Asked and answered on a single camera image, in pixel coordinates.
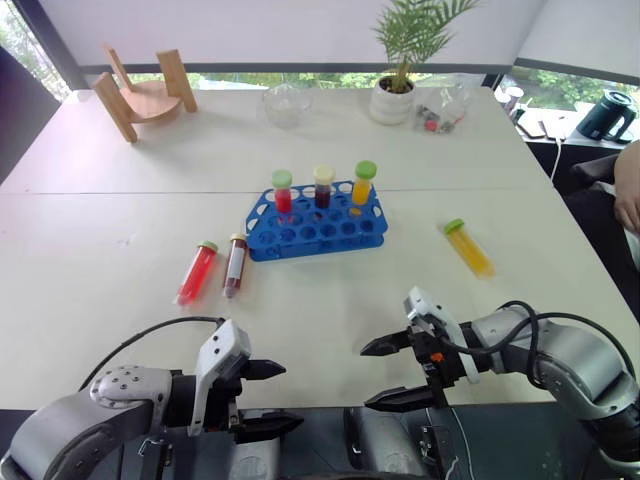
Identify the clear glass bowl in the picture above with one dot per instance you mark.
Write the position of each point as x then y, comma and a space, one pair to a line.
287, 106

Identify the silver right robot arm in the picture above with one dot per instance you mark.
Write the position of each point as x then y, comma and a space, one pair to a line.
575, 360

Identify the person at table edge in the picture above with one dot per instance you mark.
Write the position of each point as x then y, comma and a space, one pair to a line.
615, 200

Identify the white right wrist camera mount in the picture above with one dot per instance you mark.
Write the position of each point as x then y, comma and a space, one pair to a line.
435, 320

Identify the wooden stand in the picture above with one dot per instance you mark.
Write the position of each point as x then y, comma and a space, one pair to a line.
145, 97

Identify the blue test tube rack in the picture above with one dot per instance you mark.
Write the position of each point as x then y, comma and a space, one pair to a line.
316, 225

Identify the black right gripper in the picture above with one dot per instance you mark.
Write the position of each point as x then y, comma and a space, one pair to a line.
434, 360

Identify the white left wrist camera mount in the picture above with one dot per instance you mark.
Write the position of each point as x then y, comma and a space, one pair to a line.
220, 365

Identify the dark green kettle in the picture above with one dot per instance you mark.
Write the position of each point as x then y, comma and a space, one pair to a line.
606, 117

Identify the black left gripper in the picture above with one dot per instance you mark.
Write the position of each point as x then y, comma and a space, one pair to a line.
222, 405

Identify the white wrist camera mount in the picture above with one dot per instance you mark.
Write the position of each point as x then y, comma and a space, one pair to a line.
435, 320
220, 365

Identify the dark purple tube cream cap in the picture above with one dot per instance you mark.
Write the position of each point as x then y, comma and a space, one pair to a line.
236, 267
323, 186

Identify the potted green plant white pot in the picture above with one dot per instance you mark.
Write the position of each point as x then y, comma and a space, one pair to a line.
400, 75

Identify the clear plastic bag with items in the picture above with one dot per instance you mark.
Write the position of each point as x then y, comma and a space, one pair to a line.
442, 112

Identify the red liquid tube green cap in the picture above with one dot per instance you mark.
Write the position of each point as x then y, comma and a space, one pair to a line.
282, 191
197, 272

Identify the orange liquid tube green cap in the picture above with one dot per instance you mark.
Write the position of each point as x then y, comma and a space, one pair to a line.
362, 182
470, 247

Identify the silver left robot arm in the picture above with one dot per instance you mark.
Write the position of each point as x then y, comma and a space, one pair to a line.
75, 425

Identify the silver robot body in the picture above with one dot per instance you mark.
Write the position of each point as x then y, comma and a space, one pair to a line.
390, 445

